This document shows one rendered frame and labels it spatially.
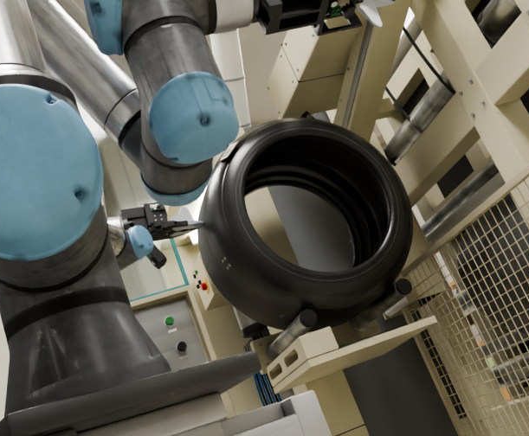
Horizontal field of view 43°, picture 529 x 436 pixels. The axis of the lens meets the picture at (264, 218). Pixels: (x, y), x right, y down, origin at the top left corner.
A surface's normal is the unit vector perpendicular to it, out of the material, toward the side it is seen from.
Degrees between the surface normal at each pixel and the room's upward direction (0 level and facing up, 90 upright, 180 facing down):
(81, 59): 99
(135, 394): 90
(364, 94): 162
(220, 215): 84
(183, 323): 90
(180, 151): 180
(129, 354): 73
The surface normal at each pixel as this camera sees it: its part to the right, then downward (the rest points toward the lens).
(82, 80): -0.39, 0.13
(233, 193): 0.04, -0.42
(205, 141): 0.36, 0.88
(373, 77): 0.40, 0.71
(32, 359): -0.47, -0.44
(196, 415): 0.54, -0.48
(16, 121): 0.20, -0.27
